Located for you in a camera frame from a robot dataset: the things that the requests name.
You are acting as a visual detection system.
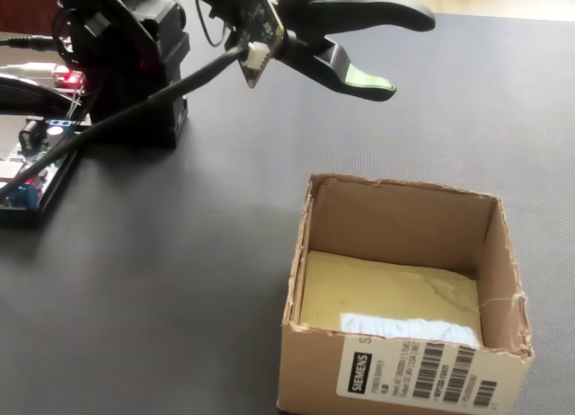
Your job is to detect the small camera circuit board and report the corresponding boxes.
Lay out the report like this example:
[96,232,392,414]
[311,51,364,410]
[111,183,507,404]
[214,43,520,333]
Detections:
[237,0,288,90]

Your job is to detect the large black table mat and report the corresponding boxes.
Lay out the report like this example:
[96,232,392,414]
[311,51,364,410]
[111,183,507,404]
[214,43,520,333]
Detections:
[0,1,575,415]

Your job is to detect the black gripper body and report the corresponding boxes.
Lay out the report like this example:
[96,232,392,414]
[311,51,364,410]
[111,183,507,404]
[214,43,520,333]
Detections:
[177,0,356,45]

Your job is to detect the black servo cable loop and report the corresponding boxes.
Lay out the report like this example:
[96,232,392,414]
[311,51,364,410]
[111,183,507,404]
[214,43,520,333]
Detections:
[192,0,235,49]

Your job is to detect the white plug cable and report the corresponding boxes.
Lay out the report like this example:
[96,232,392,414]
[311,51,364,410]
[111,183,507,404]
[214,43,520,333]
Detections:
[0,61,60,78]

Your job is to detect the open cardboard box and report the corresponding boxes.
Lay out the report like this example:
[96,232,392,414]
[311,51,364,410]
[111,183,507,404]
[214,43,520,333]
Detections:
[276,172,536,415]

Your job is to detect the white-blue block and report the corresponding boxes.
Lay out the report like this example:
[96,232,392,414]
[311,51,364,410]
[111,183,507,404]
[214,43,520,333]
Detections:
[340,313,482,348]

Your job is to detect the black curved band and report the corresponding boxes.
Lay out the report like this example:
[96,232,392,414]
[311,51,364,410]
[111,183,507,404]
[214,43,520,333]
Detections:
[0,72,78,119]

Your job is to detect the blue circuit board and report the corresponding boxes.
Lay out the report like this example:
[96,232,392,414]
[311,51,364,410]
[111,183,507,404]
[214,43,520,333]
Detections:
[0,116,91,228]

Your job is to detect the brown wooden furniture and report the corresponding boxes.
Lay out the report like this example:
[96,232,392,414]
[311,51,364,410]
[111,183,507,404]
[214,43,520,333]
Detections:
[0,0,59,35]

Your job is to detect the black barrel power plug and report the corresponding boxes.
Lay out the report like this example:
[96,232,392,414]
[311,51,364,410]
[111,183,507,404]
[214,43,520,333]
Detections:
[0,35,65,53]

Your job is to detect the thick black camera cable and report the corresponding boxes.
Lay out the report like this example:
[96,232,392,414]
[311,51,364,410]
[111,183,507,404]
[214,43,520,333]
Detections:
[0,44,251,197]

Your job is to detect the green-terminal circuit board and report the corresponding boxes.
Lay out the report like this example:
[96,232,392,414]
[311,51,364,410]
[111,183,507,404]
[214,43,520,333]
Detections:
[51,66,89,91]

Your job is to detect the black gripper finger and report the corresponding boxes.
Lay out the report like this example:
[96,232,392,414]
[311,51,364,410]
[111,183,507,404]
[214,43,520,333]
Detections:
[309,0,437,42]

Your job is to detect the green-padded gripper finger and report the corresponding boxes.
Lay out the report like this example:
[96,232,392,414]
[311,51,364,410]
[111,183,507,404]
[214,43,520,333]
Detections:
[279,30,400,103]

